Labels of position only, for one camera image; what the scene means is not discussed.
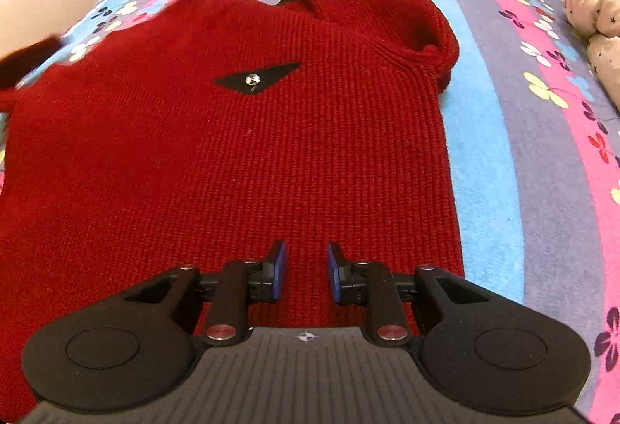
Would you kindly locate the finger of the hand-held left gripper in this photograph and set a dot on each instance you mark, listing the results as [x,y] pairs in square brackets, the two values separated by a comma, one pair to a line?
[22,61]

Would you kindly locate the star print quilt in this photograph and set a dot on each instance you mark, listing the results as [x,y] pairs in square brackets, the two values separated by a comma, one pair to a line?
[593,12]

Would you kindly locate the red knit sweater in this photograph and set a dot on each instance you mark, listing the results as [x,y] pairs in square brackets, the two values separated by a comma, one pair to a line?
[242,162]

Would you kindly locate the floral striped blanket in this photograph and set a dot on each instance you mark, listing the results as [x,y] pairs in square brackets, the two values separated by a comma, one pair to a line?
[489,138]

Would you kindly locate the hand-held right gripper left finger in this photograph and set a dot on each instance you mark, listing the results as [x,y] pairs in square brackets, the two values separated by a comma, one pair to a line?
[277,274]

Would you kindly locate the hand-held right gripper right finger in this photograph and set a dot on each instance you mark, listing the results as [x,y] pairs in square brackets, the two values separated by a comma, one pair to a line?
[334,276]

